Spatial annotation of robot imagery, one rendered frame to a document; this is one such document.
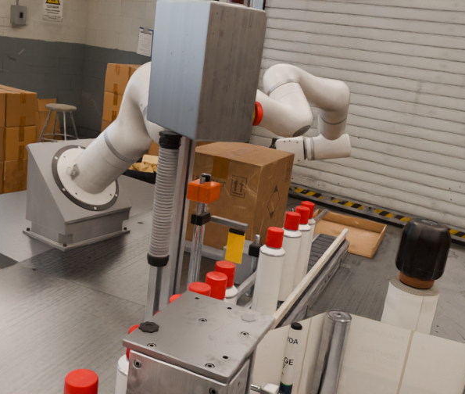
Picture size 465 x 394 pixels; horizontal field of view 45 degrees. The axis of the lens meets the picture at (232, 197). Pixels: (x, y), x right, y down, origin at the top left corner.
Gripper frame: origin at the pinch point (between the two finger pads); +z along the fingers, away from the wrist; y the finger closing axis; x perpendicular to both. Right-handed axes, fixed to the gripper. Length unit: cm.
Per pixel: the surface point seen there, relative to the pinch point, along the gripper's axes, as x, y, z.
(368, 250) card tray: 27, -29, -33
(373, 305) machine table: 69, -25, -29
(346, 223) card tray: 1.0, -29.8, -28.8
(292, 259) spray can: 86, -3, -10
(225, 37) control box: 120, 48, -4
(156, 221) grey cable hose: 121, 22, 9
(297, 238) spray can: 85, 2, -11
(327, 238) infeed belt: 34.8, -20.6, -20.0
